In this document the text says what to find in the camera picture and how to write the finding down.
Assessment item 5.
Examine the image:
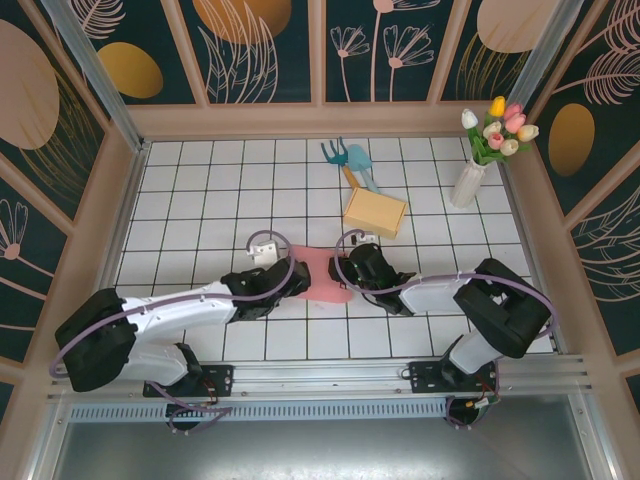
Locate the grey metal sheet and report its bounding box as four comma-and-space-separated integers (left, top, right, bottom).
49, 418, 601, 480

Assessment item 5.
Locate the yellow paper box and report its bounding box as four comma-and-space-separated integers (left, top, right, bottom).
342, 187, 410, 240

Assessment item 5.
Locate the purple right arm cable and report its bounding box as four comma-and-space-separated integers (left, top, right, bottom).
333, 228, 557, 431

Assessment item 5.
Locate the aluminium corner post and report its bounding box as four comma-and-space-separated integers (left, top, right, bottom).
39, 0, 151, 154
504, 0, 589, 114

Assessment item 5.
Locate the white ribbed vase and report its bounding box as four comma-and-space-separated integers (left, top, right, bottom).
449, 160, 489, 209

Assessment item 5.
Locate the teal garden rake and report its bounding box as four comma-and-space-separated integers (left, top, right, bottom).
320, 137, 364, 190

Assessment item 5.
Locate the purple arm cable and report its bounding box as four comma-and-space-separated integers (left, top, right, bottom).
48, 229, 296, 436
333, 228, 557, 431

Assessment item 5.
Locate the artificial tulip bouquet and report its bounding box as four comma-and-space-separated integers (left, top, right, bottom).
459, 95, 541, 167

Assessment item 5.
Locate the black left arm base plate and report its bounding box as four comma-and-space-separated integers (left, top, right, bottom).
142, 360, 236, 399

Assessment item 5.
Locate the aluminium rail frame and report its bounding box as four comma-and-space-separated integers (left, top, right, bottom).
47, 353, 594, 405

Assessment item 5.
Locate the slotted metal strip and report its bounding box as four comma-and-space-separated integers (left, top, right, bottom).
67, 399, 451, 424

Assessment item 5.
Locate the pink paper box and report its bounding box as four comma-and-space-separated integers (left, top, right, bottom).
287, 243, 354, 305

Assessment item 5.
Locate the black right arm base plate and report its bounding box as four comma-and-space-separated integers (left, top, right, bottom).
408, 358, 501, 396

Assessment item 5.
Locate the aluminium side rail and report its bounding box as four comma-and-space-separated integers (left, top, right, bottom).
74, 141, 151, 364
499, 162, 569, 354

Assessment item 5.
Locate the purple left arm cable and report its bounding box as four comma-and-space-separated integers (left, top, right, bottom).
48, 229, 296, 436

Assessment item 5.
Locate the light blue garden trowel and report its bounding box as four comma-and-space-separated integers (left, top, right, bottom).
346, 145, 381, 195

